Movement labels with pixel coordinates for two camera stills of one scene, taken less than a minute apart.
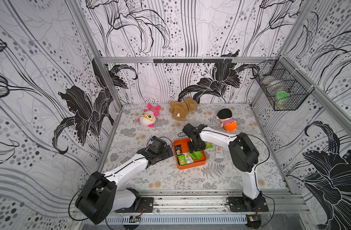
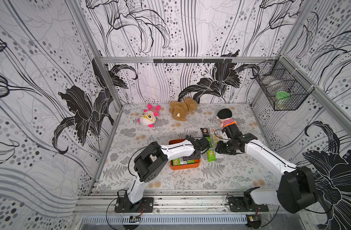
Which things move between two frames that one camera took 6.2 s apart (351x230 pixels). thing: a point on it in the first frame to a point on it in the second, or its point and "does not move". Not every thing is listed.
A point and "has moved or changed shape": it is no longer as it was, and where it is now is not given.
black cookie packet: (178, 150) has moved or changed shape
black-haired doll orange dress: (224, 115) does not move
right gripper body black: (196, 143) to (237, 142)
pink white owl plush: (148, 117) does not move
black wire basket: (284, 86) does not move
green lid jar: (282, 99) does not move
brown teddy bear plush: (180, 110) does not move
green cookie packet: (208, 145) has moved or changed shape
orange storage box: (184, 157) has moved or changed shape
